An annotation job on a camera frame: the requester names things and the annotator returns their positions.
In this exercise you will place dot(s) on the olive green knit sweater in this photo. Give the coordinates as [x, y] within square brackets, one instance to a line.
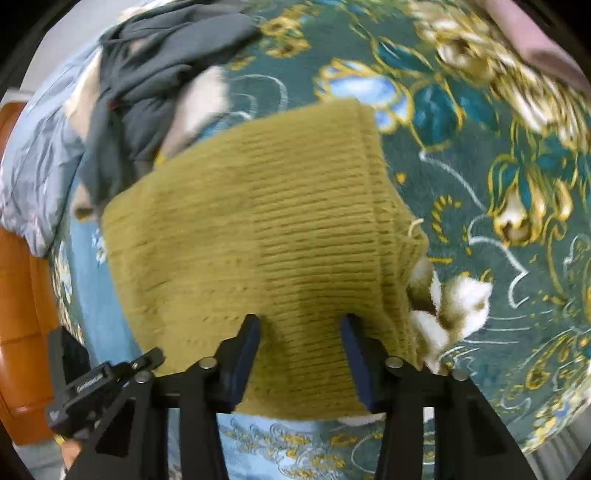
[268, 240]

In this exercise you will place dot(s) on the brown wooden bed frame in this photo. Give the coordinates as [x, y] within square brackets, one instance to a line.
[21, 323]

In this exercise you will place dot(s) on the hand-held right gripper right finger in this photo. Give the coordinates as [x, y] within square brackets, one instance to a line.
[356, 369]

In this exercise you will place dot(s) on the pink garment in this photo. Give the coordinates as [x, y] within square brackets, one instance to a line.
[535, 39]

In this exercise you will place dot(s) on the green floral printed blanket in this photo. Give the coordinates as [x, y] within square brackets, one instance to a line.
[485, 175]

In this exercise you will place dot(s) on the dark grey garment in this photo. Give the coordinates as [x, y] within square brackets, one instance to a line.
[152, 83]

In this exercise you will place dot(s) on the cream fluffy garment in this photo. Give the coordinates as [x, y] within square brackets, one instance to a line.
[196, 110]

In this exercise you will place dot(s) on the blue-grey quilt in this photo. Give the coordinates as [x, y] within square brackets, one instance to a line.
[39, 152]

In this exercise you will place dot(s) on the white fluffy pompom garment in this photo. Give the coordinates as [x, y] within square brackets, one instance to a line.
[455, 304]

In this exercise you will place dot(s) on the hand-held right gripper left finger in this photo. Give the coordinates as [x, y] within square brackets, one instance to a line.
[244, 355]

